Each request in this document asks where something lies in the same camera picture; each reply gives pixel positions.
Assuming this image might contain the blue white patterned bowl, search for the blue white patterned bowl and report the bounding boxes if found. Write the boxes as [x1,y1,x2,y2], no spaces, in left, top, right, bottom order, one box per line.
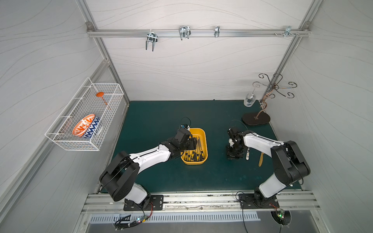
[82,116,100,138]

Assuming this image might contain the orange small spoon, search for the orange small spoon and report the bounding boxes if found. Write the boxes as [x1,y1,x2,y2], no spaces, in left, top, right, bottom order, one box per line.
[96,92,108,105]

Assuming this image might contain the right metal bracket hook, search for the right metal bracket hook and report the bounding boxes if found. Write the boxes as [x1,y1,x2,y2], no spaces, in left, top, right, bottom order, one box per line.
[274,26,300,38]

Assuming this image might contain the clear glass cup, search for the clear glass cup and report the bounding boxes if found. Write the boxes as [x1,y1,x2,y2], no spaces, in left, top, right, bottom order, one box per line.
[243,92,256,107]

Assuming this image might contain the orange white patterned bowl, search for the orange white patterned bowl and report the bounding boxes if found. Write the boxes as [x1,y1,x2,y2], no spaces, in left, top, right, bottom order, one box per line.
[72,114,96,137]

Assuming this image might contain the aluminium top rail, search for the aluminium top rail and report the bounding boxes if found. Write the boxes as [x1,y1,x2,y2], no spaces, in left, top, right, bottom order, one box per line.
[87,28,311,38]

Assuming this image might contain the metal spoon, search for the metal spoon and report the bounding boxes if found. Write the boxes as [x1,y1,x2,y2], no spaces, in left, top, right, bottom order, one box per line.
[245,148,250,160]

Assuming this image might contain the metal hook tree stand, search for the metal hook tree stand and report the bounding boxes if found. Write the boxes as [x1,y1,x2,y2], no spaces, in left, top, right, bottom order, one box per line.
[241,73,298,126]

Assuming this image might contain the green table mat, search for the green table mat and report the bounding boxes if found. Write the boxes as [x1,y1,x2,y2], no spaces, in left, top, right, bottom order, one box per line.
[115,100,273,193]

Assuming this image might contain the metal clamp hook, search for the metal clamp hook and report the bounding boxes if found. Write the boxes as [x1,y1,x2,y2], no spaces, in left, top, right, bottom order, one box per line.
[178,26,191,40]

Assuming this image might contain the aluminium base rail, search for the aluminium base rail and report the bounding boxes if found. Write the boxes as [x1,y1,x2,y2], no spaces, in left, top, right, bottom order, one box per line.
[81,190,321,214]

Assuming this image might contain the round black floor port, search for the round black floor port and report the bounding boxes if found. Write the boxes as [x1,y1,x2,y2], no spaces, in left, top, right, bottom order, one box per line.
[271,210,291,226]

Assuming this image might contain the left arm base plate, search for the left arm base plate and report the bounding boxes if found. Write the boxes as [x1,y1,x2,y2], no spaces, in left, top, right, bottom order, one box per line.
[123,194,164,211]

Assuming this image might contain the white vented cable duct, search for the white vented cable duct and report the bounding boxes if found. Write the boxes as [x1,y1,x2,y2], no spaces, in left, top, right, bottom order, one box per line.
[89,211,260,224]

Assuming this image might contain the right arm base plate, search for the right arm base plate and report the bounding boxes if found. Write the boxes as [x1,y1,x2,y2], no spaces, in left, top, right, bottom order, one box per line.
[238,192,280,209]

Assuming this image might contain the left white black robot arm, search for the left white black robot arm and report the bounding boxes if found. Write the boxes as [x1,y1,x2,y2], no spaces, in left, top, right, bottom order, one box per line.
[99,128,197,207]

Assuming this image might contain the file tools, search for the file tools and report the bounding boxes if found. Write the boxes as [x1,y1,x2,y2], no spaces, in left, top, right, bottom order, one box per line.
[181,136,207,165]

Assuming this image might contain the double metal hook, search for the double metal hook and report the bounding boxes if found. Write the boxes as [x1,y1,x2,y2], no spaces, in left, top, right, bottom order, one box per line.
[145,32,158,51]

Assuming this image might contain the white wire basket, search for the white wire basket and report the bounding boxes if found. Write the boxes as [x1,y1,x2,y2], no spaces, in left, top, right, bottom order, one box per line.
[45,78,124,151]

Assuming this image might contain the yellow plastic storage box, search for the yellow plastic storage box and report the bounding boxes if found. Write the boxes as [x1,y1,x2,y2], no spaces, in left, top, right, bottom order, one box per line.
[190,128,208,160]

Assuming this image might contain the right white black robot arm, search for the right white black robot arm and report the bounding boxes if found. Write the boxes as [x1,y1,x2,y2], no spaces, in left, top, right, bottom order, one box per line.
[226,127,311,202]

